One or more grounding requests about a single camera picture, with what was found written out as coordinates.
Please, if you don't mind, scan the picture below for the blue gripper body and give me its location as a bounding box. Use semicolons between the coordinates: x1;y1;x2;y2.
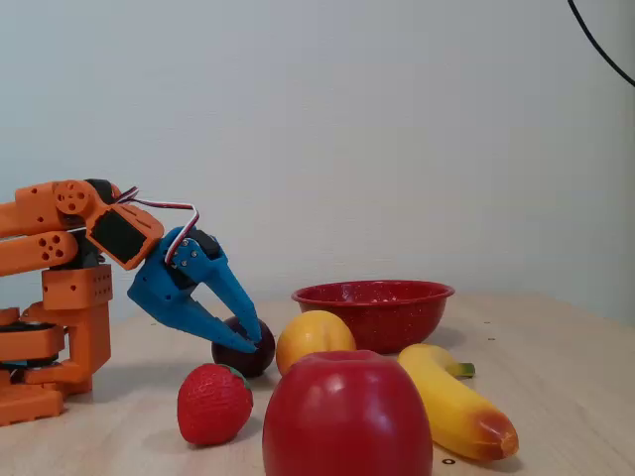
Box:
127;226;220;329

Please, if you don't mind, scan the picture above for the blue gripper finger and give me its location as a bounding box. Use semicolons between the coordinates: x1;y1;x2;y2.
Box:
173;237;263;346
171;296;259;354

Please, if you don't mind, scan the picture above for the yellow toy banana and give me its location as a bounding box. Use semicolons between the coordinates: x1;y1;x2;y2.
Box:
396;342;520;462

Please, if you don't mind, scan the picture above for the red speckled enamel bowl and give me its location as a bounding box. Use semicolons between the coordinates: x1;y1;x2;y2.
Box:
291;280;456;356

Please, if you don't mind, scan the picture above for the dark purple toy plum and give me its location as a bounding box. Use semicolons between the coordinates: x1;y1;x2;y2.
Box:
210;315;277;379

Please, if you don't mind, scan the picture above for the red toy strawberry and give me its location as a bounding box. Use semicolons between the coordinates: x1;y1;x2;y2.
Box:
177;362;255;446

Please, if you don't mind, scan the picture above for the orange toy peach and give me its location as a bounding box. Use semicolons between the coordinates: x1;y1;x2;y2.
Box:
275;309;357;377

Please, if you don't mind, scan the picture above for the red toy apple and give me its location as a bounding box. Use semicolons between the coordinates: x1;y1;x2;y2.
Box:
262;349;435;476

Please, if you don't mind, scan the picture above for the white red black servo wire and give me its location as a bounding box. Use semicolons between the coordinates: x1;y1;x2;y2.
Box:
115;185;200;265

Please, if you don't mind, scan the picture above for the black hanging cable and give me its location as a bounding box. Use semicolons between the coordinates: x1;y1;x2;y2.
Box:
567;0;635;88

